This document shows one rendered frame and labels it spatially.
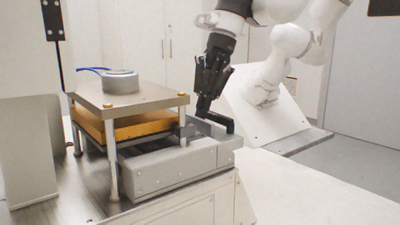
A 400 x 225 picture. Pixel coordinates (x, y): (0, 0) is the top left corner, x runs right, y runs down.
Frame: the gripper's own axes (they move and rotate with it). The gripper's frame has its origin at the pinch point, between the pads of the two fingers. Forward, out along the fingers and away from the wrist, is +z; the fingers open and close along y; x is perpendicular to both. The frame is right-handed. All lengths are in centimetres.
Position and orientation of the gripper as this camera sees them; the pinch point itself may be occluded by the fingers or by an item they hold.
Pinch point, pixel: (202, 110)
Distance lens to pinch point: 80.0
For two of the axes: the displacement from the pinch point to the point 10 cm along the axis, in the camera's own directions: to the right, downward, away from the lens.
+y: 7.7, 1.7, 6.2
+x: -5.8, -2.3, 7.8
